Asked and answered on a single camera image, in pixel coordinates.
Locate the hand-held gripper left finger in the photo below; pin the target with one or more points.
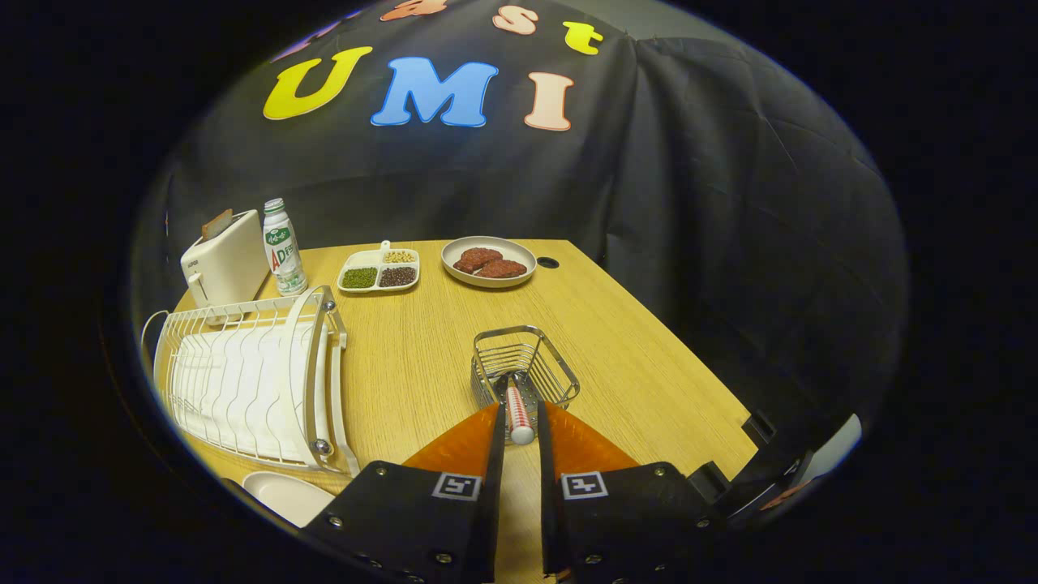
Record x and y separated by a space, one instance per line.
491 519

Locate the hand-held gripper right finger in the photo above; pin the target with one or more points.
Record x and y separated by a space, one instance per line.
550 519

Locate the beige plate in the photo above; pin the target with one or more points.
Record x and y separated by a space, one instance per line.
288 495

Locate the white dish rack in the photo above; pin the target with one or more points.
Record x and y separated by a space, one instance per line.
243 381

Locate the beige meat dish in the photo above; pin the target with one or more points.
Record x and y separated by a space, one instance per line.
519 247

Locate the white divided bean dish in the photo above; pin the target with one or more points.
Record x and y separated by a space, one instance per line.
377 265

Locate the red meat patty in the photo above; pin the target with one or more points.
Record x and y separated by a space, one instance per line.
504 269
477 259

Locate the black backdrop cloth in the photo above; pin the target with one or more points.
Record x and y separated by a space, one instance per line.
730 243

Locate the white bottle green label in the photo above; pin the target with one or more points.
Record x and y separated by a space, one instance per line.
284 251

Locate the white toaster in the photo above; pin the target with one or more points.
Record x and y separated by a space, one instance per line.
231 264

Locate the brown bread slice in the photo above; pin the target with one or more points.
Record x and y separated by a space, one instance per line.
217 225

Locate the black table bracket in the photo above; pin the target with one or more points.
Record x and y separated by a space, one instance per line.
759 427

